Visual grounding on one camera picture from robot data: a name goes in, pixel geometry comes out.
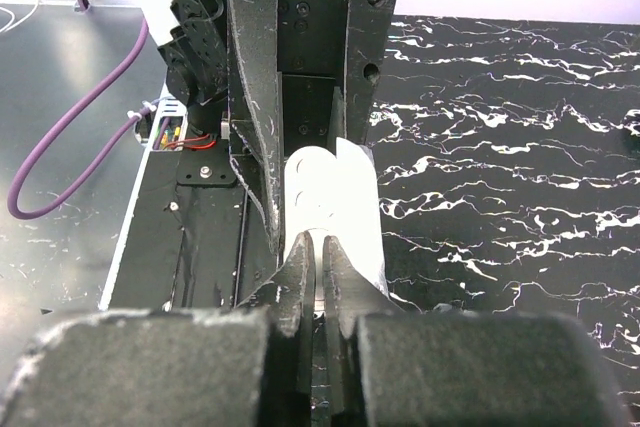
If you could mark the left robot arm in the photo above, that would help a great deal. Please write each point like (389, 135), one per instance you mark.
(194, 47)

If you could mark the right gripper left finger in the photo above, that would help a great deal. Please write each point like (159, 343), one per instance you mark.
(248, 366)

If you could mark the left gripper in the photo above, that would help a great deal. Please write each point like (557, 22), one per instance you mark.
(330, 55)

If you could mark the black marble mat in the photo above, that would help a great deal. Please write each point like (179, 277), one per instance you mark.
(507, 155)

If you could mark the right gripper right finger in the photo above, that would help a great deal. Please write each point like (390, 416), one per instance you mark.
(389, 367)

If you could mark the white earbud charging case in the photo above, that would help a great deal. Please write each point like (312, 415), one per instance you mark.
(336, 193)

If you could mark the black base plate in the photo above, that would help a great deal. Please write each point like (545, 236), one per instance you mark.
(192, 237)

